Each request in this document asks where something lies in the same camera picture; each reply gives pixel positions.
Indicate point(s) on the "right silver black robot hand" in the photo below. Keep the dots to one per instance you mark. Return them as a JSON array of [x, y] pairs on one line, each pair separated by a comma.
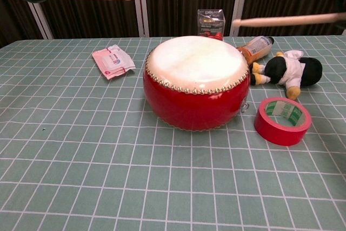
[[342, 9]]

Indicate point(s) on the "red drum with white skin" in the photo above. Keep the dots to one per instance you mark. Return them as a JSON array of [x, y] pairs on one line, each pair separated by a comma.
[[194, 106]]

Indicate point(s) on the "red tape roll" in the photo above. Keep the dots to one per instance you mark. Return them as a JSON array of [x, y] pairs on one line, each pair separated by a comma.
[[278, 133]]

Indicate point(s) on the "orange drink bottle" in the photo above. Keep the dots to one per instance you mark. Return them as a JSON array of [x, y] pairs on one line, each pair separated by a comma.
[[256, 47]]

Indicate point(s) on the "clear box with red parts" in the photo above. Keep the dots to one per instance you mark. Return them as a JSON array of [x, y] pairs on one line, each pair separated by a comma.
[[211, 22]]

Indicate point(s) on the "black and white plush toy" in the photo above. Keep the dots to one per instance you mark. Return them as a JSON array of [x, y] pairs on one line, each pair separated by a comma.
[[281, 71]]

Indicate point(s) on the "pink wet wipes pack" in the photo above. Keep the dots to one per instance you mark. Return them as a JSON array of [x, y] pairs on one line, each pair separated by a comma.
[[113, 62]]

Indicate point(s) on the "green grid cutting mat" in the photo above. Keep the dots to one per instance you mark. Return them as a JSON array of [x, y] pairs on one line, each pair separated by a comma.
[[81, 187]]

